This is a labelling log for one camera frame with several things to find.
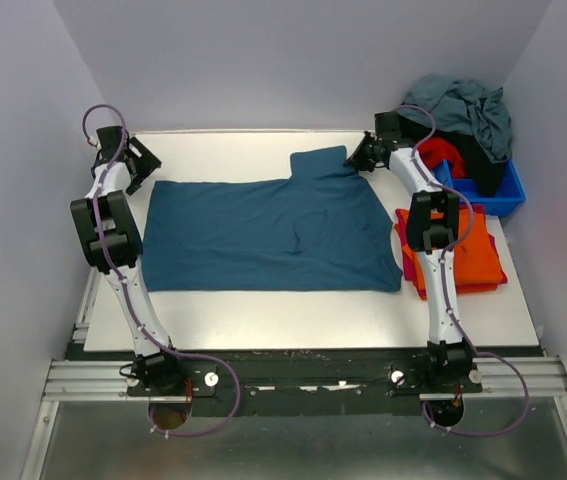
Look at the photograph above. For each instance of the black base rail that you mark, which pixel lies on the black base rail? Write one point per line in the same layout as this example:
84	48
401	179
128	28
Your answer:
215	391

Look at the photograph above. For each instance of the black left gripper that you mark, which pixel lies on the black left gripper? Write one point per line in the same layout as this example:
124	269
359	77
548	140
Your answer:
146	163

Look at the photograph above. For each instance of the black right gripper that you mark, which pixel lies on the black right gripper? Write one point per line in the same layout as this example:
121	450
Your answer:
355	160

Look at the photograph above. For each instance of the teal blue t-shirt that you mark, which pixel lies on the teal blue t-shirt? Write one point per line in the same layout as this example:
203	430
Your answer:
321	229

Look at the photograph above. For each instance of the grey-teal crumpled t-shirt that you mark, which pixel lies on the grey-teal crumpled t-shirt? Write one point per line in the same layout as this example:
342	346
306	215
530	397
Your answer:
463	106

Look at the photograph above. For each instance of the magenta folded t-shirt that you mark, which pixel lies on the magenta folded t-shirt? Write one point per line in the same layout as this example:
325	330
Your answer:
405	260

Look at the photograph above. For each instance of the black t-shirt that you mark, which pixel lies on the black t-shirt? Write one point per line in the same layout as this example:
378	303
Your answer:
487	176

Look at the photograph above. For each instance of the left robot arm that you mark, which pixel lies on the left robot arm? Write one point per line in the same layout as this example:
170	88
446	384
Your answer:
111	243

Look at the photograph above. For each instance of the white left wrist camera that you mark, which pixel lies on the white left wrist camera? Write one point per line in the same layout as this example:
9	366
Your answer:
94	142

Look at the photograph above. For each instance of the red t-shirt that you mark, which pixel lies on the red t-shirt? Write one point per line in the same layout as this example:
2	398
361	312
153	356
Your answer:
435	151

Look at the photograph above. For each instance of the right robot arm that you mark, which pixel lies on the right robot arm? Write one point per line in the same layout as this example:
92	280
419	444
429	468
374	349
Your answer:
432	232

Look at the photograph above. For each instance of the aluminium frame extrusion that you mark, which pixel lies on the aluminium frame extrusion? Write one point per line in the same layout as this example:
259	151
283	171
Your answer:
537	377

